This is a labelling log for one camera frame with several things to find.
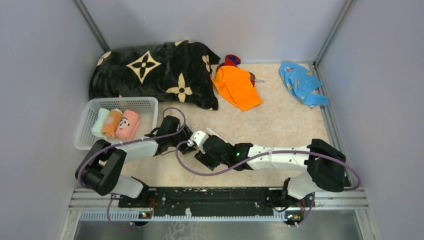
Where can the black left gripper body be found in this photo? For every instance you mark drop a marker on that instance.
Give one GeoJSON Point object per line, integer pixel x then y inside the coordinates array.
{"type": "Point", "coordinates": [180, 138]}

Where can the blue patterned towel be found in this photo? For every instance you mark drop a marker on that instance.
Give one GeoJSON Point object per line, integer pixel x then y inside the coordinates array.
{"type": "Point", "coordinates": [302, 83]}

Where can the red blue cloth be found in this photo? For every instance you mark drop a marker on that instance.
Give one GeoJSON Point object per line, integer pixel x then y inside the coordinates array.
{"type": "Point", "coordinates": [234, 61]}

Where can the rolled white green towel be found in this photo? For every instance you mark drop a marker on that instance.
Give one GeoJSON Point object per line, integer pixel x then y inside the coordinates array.
{"type": "Point", "coordinates": [97, 127]}

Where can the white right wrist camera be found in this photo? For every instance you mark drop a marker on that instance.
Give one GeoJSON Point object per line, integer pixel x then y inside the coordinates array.
{"type": "Point", "coordinates": [198, 138]}

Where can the aluminium frame rail front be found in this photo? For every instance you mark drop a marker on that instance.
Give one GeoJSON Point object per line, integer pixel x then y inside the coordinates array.
{"type": "Point", "coordinates": [136, 215]}

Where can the aluminium frame rail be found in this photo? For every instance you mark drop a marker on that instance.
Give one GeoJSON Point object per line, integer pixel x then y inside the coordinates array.
{"type": "Point", "coordinates": [136, 215]}
{"type": "Point", "coordinates": [328, 115]}

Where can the aluminium frame rail right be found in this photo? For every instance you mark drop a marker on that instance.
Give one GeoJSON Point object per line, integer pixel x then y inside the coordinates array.
{"type": "Point", "coordinates": [328, 115]}

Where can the striped rabbit print towel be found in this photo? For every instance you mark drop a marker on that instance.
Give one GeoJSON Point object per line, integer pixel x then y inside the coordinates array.
{"type": "Point", "coordinates": [210, 132]}

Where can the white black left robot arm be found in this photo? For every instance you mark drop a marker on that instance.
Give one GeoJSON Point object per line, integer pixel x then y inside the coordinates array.
{"type": "Point", "coordinates": [101, 169]}

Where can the white plastic basket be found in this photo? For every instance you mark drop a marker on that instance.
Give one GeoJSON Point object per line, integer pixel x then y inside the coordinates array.
{"type": "Point", "coordinates": [146, 107]}

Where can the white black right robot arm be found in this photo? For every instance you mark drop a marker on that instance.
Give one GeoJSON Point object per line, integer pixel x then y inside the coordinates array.
{"type": "Point", "coordinates": [321, 166]}

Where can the rolled orange towel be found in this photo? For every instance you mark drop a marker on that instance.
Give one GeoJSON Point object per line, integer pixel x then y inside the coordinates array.
{"type": "Point", "coordinates": [111, 123]}

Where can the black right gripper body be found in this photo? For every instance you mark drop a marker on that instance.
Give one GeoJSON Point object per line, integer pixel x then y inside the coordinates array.
{"type": "Point", "coordinates": [210, 160]}

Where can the rolled pink panda towel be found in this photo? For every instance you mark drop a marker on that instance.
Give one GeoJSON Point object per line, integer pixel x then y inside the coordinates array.
{"type": "Point", "coordinates": [128, 125]}

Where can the black floral blanket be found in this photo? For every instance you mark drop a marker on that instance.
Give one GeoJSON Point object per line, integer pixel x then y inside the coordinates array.
{"type": "Point", "coordinates": [170, 72]}

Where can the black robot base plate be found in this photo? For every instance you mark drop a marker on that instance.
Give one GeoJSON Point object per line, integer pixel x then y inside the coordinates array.
{"type": "Point", "coordinates": [214, 201]}

